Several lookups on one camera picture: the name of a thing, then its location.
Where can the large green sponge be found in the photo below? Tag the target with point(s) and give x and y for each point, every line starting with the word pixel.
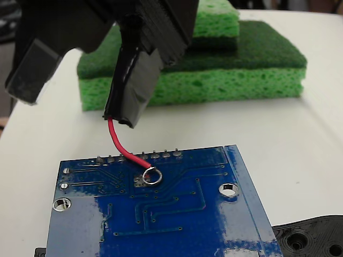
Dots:
pixel 227 85

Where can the black plastic base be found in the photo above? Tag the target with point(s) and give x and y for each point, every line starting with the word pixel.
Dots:
pixel 308 235

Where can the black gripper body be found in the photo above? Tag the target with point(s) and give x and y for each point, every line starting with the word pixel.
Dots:
pixel 80 21

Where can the small green sponge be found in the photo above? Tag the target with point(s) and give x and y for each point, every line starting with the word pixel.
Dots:
pixel 214 24

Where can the blue circuit board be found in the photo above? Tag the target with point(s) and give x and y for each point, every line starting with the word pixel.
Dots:
pixel 187 227

